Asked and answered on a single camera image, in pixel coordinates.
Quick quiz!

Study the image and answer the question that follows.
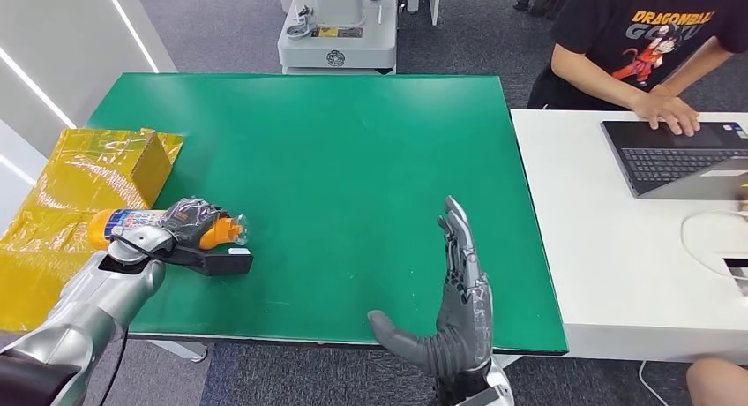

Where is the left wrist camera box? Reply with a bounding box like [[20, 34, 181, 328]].
[[169, 245, 255, 278]]

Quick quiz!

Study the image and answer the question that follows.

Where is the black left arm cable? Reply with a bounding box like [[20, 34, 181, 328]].
[[98, 328, 130, 406]]

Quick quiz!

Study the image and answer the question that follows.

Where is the yellow taped cardboard box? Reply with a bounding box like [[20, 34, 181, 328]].
[[0, 128, 185, 335]]

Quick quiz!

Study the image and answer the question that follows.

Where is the green table mat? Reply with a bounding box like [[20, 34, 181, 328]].
[[86, 72, 569, 357]]

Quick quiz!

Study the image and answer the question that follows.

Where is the white round object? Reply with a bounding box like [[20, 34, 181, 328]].
[[680, 210, 748, 276]]

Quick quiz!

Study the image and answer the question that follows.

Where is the grey machine base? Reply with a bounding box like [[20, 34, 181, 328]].
[[277, 0, 400, 75]]

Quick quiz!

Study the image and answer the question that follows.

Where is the white desk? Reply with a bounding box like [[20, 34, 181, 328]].
[[511, 109, 748, 364]]

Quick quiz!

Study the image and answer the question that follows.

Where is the white panel leg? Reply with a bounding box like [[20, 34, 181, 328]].
[[407, 0, 442, 27]]

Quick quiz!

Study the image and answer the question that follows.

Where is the dark grey laptop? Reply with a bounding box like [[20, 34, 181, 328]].
[[602, 120, 748, 201]]

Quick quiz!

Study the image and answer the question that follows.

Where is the orange plastic bottle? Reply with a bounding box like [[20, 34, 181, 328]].
[[87, 207, 250, 252]]

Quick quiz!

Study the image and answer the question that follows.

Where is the person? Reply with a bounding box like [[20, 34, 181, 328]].
[[526, 0, 748, 137]]

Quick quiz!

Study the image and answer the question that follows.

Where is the person's right hand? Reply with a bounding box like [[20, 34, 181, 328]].
[[630, 92, 701, 138]]

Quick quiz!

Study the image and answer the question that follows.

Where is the white floor cable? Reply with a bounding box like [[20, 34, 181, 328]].
[[638, 361, 670, 406]]

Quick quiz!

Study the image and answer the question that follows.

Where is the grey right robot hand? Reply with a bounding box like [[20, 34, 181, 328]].
[[367, 195, 496, 383]]

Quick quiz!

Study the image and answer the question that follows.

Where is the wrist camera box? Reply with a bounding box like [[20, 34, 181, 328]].
[[456, 386, 503, 406], [169, 245, 255, 278]]

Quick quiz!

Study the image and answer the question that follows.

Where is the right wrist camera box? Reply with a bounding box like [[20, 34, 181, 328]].
[[456, 386, 503, 406]]

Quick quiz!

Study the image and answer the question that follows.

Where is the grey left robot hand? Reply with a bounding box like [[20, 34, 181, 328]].
[[161, 197, 231, 246]]

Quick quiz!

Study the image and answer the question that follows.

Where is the person's bare knee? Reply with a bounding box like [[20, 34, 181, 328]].
[[686, 357, 748, 406]]

